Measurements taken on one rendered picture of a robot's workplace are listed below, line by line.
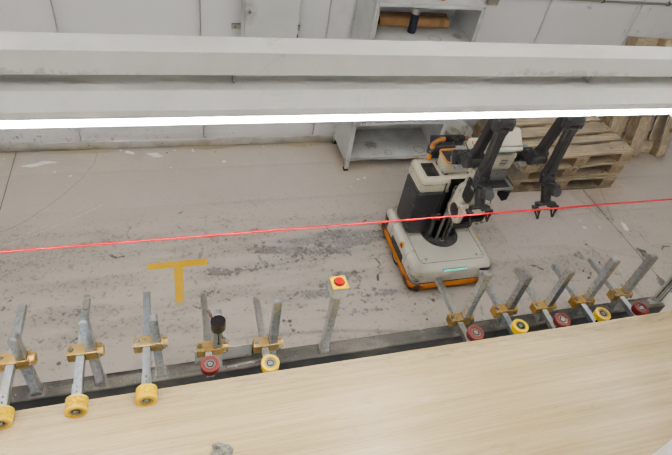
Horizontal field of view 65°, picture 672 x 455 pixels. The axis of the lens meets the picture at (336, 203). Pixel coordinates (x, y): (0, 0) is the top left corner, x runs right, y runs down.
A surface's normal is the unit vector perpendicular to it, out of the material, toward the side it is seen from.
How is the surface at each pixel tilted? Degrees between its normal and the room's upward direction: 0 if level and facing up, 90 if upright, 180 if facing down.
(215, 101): 61
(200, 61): 90
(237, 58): 90
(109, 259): 0
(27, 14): 90
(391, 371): 0
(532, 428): 0
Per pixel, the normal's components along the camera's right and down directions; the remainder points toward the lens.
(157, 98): 0.29, 0.23
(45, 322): 0.15, -0.73
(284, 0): 0.25, 0.68
